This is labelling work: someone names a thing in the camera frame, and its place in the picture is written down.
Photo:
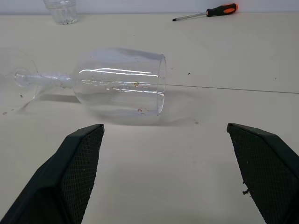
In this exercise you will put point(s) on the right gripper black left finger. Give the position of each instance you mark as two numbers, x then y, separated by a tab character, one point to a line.
53	177

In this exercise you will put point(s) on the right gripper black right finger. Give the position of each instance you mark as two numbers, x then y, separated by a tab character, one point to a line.
268	172

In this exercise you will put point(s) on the clear wine glass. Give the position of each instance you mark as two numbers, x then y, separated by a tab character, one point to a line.
116	93

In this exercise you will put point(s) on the clear glass tumbler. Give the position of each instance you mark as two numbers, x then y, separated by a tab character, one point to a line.
63	12

